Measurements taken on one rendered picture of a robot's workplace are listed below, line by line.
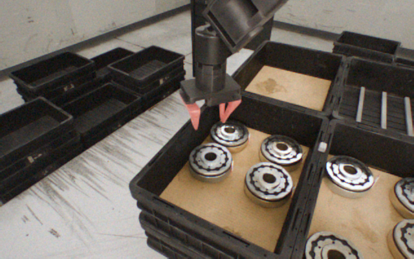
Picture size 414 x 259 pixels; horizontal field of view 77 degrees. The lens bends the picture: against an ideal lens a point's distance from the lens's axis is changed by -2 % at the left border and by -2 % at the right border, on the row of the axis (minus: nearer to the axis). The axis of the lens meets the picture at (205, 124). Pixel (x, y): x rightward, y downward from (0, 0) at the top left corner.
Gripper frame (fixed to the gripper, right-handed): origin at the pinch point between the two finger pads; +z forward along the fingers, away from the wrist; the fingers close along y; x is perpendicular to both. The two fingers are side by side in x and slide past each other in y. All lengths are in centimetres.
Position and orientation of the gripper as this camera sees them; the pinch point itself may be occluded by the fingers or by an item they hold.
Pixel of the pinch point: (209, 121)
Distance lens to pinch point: 56.1
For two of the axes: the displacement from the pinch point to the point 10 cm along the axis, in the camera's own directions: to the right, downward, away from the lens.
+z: -0.1, 7.7, 6.4
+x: 3.8, 6.0, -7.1
